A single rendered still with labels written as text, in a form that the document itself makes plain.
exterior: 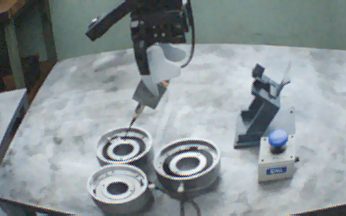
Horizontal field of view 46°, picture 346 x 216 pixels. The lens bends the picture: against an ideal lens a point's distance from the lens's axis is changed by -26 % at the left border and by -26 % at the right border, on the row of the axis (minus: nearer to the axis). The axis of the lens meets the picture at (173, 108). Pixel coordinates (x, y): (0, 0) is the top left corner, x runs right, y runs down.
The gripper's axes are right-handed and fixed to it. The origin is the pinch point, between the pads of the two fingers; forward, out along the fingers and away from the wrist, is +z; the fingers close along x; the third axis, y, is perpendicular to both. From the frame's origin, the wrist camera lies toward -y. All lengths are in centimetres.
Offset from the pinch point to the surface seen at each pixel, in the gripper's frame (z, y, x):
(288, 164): 9.7, 23.0, -10.9
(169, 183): 10.5, 2.9, -12.2
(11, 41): 28, -103, 104
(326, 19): 51, 57, 153
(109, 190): 11.4, -7.2, -13.8
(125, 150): 11.9, -6.9, -1.6
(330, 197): 13.2, 32.8, -18.2
